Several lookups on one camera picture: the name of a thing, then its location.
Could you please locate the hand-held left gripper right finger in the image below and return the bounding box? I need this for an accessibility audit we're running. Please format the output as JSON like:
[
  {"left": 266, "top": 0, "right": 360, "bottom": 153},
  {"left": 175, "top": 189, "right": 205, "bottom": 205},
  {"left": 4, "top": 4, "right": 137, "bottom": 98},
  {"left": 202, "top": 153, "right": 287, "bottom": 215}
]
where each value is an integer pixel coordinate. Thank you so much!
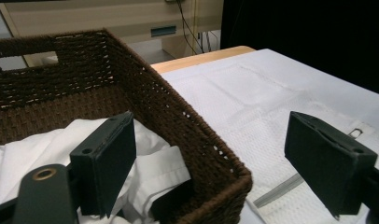
[{"left": 284, "top": 110, "right": 379, "bottom": 220}]

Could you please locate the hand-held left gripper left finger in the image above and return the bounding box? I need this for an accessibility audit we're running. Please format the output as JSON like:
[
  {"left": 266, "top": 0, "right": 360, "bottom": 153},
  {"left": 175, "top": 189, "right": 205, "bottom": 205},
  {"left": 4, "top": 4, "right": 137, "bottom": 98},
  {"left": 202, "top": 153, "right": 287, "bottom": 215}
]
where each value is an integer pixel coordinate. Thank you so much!
[{"left": 69, "top": 110, "right": 137, "bottom": 218}]

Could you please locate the white garment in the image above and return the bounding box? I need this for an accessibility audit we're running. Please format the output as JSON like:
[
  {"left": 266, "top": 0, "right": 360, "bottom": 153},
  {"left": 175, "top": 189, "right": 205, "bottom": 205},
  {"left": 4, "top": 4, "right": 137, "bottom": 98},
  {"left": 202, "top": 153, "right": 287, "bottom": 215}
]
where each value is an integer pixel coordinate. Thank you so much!
[{"left": 0, "top": 118, "right": 191, "bottom": 224}]

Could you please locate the brown woven basket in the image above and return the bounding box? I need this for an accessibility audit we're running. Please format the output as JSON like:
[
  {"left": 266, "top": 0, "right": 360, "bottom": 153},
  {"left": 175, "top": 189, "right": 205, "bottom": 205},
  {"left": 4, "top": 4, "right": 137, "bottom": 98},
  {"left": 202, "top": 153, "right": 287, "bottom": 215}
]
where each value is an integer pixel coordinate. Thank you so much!
[{"left": 0, "top": 28, "right": 254, "bottom": 224}]

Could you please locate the white mesh laundry bag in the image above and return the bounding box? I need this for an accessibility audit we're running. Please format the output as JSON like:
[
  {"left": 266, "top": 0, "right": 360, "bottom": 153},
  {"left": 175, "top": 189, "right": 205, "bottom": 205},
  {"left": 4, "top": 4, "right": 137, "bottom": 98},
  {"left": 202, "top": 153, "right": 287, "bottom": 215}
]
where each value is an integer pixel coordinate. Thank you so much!
[{"left": 161, "top": 63, "right": 379, "bottom": 224}]

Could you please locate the white table board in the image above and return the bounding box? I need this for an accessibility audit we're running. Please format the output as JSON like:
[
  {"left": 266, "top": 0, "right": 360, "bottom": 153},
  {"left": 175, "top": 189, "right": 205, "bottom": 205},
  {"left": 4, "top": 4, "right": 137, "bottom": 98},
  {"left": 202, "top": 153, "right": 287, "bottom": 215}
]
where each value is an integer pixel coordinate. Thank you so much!
[{"left": 161, "top": 48, "right": 379, "bottom": 224}]

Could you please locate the black curtain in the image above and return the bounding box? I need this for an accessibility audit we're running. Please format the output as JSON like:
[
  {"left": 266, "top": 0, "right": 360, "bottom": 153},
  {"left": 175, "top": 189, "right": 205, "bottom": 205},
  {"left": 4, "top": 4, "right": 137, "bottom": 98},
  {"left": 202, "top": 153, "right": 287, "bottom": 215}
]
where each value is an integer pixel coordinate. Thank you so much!
[{"left": 219, "top": 0, "right": 379, "bottom": 97}]

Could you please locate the beige wooden desk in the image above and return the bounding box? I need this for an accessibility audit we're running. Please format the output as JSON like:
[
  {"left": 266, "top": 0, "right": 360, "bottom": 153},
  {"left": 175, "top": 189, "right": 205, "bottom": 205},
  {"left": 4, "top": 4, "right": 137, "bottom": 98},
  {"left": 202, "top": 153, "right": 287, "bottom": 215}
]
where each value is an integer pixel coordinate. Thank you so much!
[{"left": 0, "top": 0, "right": 224, "bottom": 68}]

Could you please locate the black cable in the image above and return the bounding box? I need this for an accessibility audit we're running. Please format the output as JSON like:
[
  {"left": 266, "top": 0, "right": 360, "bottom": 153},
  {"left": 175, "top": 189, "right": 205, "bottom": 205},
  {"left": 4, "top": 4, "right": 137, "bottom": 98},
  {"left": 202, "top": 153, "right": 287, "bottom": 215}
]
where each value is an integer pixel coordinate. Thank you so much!
[
  {"left": 176, "top": 0, "right": 207, "bottom": 55},
  {"left": 200, "top": 30, "right": 221, "bottom": 53}
]

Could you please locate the yellow cable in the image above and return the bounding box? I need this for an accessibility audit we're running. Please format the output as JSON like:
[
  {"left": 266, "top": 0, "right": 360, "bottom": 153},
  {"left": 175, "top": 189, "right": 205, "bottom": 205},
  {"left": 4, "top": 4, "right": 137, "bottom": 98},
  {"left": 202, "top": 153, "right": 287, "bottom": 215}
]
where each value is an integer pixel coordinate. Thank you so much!
[{"left": 192, "top": 0, "right": 201, "bottom": 46}]

